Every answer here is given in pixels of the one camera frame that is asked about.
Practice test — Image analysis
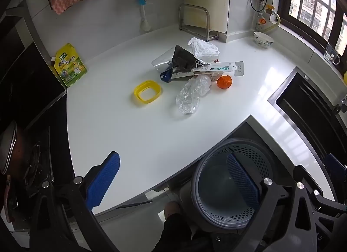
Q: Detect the metal board rack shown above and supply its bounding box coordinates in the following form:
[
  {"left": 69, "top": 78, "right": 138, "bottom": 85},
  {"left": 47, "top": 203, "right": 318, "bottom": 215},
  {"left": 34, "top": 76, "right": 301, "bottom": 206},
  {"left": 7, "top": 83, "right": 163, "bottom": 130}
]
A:
[{"left": 178, "top": 3, "right": 219, "bottom": 41}]

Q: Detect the orange peel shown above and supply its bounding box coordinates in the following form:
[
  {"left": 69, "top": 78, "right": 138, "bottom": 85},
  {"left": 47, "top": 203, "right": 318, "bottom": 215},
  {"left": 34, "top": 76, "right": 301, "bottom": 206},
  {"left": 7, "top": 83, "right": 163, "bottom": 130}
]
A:
[{"left": 217, "top": 75, "right": 234, "bottom": 90}]

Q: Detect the yellow plastic ring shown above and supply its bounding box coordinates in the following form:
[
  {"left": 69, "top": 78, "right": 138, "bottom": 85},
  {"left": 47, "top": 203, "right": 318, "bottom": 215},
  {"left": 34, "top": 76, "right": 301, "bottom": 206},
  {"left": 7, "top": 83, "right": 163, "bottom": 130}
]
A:
[{"left": 134, "top": 80, "right": 162, "bottom": 104}]

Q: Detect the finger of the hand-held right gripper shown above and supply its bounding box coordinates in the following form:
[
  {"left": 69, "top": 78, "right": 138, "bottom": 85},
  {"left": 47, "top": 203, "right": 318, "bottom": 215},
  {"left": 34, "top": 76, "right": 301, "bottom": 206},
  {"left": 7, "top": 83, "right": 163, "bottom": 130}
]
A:
[{"left": 324, "top": 153, "right": 347, "bottom": 187}]

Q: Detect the clear plastic bag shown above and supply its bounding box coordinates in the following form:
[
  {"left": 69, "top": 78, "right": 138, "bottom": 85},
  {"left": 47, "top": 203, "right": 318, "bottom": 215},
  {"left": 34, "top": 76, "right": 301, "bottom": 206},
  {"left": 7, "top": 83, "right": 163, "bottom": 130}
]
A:
[{"left": 175, "top": 74, "right": 212, "bottom": 115}]

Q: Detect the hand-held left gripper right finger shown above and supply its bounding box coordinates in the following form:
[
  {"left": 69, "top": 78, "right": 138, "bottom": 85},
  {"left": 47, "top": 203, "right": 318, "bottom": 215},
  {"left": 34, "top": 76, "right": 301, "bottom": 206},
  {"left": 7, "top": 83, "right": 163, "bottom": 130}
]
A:
[{"left": 226, "top": 153, "right": 347, "bottom": 252}]

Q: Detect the orange knob gas regulator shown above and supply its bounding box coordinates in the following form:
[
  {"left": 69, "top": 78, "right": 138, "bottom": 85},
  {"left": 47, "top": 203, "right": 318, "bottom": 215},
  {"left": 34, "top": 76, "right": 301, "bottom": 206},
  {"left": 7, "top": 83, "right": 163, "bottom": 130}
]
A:
[{"left": 256, "top": 13, "right": 267, "bottom": 31}]

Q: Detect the glass mug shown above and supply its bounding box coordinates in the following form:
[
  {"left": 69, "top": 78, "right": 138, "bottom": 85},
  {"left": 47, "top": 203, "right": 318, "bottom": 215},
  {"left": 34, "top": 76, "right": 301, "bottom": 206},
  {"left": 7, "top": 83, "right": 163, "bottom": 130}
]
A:
[{"left": 324, "top": 43, "right": 340, "bottom": 65}]

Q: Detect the dark framed window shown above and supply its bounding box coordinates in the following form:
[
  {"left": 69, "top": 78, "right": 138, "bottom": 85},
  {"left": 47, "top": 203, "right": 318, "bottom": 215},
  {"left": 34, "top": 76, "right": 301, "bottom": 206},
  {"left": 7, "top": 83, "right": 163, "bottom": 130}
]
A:
[{"left": 280, "top": 0, "right": 347, "bottom": 54}]

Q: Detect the grey perforated trash basket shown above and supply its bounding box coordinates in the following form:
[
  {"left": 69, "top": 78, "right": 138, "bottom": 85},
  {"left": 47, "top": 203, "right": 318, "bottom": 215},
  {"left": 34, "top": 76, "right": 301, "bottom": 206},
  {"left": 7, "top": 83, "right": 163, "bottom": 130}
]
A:
[{"left": 177, "top": 137, "right": 275, "bottom": 233}]

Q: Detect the black gas stove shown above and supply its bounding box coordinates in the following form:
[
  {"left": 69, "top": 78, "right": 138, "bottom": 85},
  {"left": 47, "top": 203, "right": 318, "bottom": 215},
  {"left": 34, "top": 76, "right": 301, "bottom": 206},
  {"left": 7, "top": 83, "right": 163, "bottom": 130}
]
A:
[{"left": 0, "top": 41, "right": 76, "bottom": 225}]

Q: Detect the blue and white bottle brush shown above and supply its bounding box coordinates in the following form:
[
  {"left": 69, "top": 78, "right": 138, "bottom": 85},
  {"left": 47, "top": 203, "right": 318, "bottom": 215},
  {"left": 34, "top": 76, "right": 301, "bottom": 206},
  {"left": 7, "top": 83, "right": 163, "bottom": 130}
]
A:
[{"left": 137, "top": 0, "right": 151, "bottom": 31}]

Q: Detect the blue ribbon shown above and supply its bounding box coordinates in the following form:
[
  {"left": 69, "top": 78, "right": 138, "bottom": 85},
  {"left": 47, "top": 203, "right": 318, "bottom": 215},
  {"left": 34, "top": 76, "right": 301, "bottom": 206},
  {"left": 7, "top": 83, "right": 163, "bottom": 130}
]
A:
[{"left": 159, "top": 68, "right": 174, "bottom": 83}]

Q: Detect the beige gas hose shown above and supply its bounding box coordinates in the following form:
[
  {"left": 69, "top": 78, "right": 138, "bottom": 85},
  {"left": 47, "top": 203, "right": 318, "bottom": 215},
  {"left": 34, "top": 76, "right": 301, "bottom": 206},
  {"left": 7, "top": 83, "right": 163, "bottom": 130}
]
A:
[{"left": 264, "top": 12, "right": 282, "bottom": 31}]

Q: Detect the yellow green seasoning pouch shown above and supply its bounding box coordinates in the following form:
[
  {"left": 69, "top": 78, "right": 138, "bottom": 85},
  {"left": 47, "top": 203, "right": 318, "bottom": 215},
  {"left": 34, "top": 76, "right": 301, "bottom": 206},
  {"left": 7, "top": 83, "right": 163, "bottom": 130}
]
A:
[{"left": 51, "top": 43, "right": 88, "bottom": 88}]

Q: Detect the white patterned bowl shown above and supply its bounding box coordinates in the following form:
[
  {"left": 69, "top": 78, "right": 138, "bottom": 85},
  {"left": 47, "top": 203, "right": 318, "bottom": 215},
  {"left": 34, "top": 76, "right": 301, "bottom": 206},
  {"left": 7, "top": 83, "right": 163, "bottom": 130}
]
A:
[{"left": 254, "top": 31, "right": 274, "bottom": 49}]

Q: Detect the dark cooking pan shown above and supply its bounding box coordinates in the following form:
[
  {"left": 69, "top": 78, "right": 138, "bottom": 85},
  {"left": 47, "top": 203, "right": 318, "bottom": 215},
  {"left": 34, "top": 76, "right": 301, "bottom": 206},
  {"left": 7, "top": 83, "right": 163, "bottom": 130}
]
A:
[{"left": 0, "top": 120, "right": 25, "bottom": 175}]

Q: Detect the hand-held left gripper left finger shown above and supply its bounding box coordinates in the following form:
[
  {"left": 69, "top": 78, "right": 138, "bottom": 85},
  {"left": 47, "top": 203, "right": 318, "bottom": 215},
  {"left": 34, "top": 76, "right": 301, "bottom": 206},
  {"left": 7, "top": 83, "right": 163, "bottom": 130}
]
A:
[{"left": 28, "top": 151, "right": 121, "bottom": 252}]

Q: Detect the white plastic bag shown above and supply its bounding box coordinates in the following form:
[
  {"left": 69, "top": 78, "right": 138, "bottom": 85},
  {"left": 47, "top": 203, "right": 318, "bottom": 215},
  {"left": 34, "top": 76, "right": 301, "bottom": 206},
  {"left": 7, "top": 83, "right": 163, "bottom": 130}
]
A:
[{"left": 188, "top": 37, "right": 221, "bottom": 61}]

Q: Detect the dark grey cloth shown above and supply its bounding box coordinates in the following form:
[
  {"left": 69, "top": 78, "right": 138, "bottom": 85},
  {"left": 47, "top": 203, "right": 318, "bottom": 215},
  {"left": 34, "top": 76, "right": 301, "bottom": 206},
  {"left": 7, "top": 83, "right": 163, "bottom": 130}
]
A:
[{"left": 171, "top": 44, "right": 200, "bottom": 71}]

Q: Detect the black kitchen sink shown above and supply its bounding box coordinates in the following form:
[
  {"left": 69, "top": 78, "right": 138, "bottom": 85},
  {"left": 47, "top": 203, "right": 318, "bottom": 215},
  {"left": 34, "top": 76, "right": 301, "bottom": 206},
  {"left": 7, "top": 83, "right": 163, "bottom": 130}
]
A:
[{"left": 268, "top": 66, "right": 347, "bottom": 171}]

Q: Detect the black cable loop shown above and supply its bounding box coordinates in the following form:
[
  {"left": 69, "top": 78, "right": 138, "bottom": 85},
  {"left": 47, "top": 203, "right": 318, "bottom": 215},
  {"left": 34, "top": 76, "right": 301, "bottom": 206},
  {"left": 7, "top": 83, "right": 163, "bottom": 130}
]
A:
[{"left": 250, "top": 0, "right": 267, "bottom": 13}]

